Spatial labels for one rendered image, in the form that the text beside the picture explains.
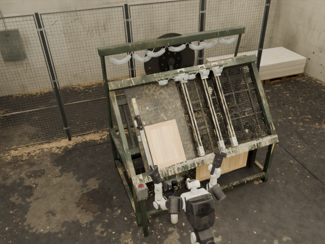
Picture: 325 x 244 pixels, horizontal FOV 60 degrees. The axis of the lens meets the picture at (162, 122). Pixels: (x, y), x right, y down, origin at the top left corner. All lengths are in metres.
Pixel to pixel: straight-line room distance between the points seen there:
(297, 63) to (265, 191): 4.49
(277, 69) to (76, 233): 6.15
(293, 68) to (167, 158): 5.49
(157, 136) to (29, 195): 2.41
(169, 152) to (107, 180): 1.55
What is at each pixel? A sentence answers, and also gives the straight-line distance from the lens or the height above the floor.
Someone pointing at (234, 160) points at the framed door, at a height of 0.44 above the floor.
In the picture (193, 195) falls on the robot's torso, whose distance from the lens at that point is 2.69.
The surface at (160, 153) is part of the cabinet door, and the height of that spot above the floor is 1.03.
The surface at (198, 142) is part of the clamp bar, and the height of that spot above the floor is 1.07.
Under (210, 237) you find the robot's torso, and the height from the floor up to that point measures 1.06.
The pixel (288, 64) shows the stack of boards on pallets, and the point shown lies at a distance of 8.19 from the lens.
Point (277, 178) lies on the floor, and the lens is 5.06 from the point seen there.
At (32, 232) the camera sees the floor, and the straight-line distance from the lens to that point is 4.55.
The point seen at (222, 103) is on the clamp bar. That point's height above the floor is 1.40.
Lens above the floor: 3.35
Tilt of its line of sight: 33 degrees down
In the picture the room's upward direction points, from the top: 2 degrees counter-clockwise
